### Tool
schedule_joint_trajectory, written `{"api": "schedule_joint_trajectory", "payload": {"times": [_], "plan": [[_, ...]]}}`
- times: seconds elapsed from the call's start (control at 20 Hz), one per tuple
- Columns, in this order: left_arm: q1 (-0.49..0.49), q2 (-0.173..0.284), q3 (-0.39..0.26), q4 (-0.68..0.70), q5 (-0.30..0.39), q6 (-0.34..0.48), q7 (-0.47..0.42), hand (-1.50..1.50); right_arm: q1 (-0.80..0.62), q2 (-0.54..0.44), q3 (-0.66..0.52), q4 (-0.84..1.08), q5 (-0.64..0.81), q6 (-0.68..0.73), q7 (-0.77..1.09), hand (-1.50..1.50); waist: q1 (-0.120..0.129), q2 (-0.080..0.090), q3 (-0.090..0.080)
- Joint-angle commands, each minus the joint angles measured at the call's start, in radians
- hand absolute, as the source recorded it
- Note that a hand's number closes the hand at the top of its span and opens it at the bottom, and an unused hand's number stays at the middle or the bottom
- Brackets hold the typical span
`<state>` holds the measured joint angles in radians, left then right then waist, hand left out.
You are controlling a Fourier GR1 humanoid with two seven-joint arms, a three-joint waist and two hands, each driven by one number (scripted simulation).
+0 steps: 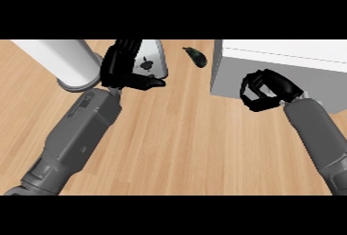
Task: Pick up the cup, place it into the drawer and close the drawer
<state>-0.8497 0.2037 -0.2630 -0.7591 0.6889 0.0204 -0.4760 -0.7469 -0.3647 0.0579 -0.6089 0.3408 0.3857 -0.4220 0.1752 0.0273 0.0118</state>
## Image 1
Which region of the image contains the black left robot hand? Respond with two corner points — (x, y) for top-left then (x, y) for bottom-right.
(99, 39), (167, 92)

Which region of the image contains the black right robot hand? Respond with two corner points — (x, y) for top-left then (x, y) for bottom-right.
(239, 69), (306, 113)

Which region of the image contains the silver cup with dark print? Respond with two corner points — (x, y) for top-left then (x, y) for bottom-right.
(130, 39), (170, 80)

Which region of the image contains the white and grey cabinet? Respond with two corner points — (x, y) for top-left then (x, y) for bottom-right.
(210, 39), (347, 115)

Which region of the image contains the white cylindrical appliance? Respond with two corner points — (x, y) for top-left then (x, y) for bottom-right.
(9, 39), (106, 94)

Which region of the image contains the dark green eggplant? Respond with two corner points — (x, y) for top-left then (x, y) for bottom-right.
(182, 46), (208, 69)

